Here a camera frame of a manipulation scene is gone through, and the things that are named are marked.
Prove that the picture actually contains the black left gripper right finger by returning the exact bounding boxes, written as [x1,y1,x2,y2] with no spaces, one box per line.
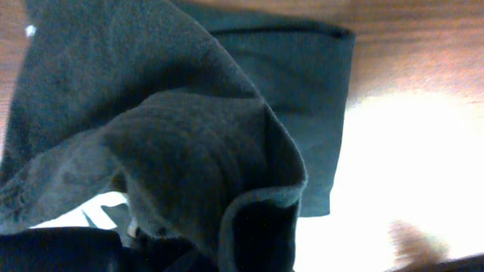
[385,253,483,272]

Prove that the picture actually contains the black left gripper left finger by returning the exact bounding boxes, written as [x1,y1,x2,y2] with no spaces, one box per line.
[1,227,125,272]

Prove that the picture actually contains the dark green t-shirt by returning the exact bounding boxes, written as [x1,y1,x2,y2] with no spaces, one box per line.
[1,0,355,272]

